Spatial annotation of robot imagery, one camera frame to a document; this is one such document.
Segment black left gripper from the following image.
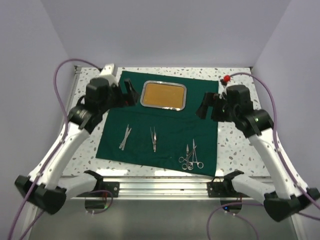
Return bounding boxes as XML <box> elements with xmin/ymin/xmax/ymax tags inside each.
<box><xmin>99</xmin><ymin>77</ymin><xmax>139</xmax><ymax>113</ymax></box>

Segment steel scalpel handle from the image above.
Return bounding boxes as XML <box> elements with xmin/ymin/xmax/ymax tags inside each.
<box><xmin>119</xmin><ymin>134</ymin><xmax>128</xmax><ymax>151</ymax></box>
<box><xmin>121</xmin><ymin>125</ymin><xmax>130</xmax><ymax>151</ymax></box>
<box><xmin>119</xmin><ymin>125</ymin><xmax>132</xmax><ymax>151</ymax></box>

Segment steel forceps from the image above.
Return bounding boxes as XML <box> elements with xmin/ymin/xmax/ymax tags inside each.
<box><xmin>150</xmin><ymin>128</ymin><xmax>157</xmax><ymax>153</ymax></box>
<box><xmin>153</xmin><ymin>127</ymin><xmax>157</xmax><ymax>153</ymax></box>

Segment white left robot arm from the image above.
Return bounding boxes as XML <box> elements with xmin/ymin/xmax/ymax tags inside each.
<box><xmin>14</xmin><ymin>77</ymin><xmax>140</xmax><ymax>215</ymax></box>

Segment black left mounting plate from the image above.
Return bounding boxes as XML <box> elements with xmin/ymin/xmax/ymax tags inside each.
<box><xmin>79</xmin><ymin>181</ymin><xmax>120</xmax><ymax>198</ymax></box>

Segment steel surgical scissors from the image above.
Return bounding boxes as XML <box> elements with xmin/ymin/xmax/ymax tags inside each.
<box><xmin>178</xmin><ymin>144</ymin><xmax>194</xmax><ymax>171</ymax></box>

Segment black mounting plate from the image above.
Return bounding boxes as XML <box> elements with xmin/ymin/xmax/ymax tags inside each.
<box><xmin>206</xmin><ymin>177</ymin><xmax>232</xmax><ymax>198</ymax></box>
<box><xmin>79</xmin><ymin>181</ymin><xmax>120</xmax><ymax>198</ymax></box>

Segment steel instrument tray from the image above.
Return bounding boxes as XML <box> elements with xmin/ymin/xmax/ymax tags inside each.
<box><xmin>140</xmin><ymin>80</ymin><xmax>187</xmax><ymax>111</ymax></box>

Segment yellow tray liner mat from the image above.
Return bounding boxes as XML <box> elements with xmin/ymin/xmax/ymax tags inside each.
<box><xmin>142</xmin><ymin>83</ymin><xmax>185</xmax><ymax>108</ymax></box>

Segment steel hemostat clamp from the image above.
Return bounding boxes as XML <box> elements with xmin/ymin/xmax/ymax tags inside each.
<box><xmin>192</xmin><ymin>139</ymin><xmax>204</xmax><ymax>169</ymax></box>
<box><xmin>183</xmin><ymin>146</ymin><xmax>198</xmax><ymax>170</ymax></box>

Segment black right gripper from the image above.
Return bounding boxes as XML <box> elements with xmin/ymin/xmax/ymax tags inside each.
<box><xmin>195</xmin><ymin>91</ymin><xmax>238</xmax><ymax>123</ymax></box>

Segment dark green surgical cloth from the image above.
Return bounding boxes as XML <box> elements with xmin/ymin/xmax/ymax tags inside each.
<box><xmin>96</xmin><ymin>71</ymin><xmax>219</xmax><ymax>177</ymax></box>

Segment red right cable connector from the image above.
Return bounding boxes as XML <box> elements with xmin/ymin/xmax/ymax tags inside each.
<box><xmin>220</xmin><ymin>75</ymin><xmax>231</xmax><ymax>86</ymax></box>

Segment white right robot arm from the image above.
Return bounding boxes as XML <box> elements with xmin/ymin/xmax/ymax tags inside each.
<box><xmin>196</xmin><ymin>84</ymin><xmax>320</xmax><ymax>222</ymax></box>

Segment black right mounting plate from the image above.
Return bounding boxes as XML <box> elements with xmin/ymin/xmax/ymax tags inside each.
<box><xmin>206</xmin><ymin>177</ymin><xmax>232</xmax><ymax>198</ymax></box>

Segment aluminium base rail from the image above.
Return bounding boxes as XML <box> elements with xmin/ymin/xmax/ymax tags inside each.
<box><xmin>72</xmin><ymin>174</ymin><xmax>266</xmax><ymax>200</ymax></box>

